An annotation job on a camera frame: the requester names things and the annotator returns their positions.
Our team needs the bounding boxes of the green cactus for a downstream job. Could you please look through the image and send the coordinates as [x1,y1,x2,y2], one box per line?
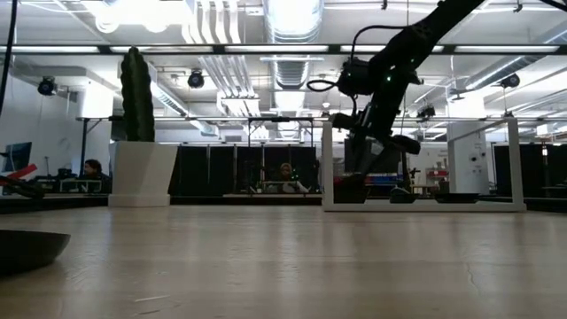
[120,45,156,143]

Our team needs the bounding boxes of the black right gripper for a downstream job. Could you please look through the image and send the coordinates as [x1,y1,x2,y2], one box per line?
[330,69,422,179]

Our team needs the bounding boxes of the red bar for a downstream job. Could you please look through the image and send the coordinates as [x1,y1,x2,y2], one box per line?
[0,162,39,186]

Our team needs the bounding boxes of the blue screen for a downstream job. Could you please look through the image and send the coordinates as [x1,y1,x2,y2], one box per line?
[2,141,33,175]

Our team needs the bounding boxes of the black aluminium frame rails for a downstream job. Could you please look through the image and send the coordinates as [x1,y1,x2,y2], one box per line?
[524,194,567,214]
[0,193,111,214]

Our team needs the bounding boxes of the white hexagonal plant pot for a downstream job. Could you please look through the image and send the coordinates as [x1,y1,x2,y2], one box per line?
[107,140,179,208]

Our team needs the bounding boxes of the person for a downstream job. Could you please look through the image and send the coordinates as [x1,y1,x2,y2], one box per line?
[81,158,113,195]
[264,161,311,195]

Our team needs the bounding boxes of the black overhead light bar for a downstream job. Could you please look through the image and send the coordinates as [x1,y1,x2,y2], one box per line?
[0,43,567,57]

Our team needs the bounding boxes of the dark grey monitor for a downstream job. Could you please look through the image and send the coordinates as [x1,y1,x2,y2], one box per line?
[344,138,405,178]

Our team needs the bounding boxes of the black aluminium frame rail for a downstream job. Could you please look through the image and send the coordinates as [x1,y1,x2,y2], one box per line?
[169,193,324,206]

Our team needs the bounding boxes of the black partition panels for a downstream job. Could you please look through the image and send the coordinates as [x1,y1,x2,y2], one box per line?
[176,144,319,197]
[492,144,567,199]

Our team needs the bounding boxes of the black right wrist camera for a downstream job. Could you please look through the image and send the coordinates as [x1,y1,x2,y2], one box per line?
[336,56,374,97]

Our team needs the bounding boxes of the black teardrop plate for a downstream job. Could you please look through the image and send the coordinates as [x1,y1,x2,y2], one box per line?
[0,229,72,276]
[389,187,418,206]

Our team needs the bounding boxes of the white perforated metal rack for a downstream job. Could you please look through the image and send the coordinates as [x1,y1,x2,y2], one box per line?
[322,116,527,214]

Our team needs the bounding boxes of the white cabinet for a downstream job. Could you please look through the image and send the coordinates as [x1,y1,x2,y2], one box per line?
[446,121,489,196]

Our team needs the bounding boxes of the small shelf with items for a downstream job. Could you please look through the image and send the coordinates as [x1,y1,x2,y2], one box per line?
[423,166,449,196]

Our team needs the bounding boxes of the blue and red bins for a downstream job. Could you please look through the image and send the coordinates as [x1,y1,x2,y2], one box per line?
[366,172,402,187]

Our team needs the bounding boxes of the black elongated object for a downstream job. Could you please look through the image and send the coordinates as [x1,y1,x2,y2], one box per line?
[0,174,46,200]

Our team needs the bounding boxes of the black post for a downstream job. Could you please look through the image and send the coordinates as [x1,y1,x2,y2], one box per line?
[81,117,89,163]

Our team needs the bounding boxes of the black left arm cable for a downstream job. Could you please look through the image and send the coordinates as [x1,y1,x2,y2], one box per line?
[0,0,19,117]

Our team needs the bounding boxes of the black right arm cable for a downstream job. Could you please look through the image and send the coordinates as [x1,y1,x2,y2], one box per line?
[307,24,405,117]

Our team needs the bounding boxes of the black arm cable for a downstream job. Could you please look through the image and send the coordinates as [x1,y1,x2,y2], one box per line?
[307,24,405,117]
[0,0,19,117]

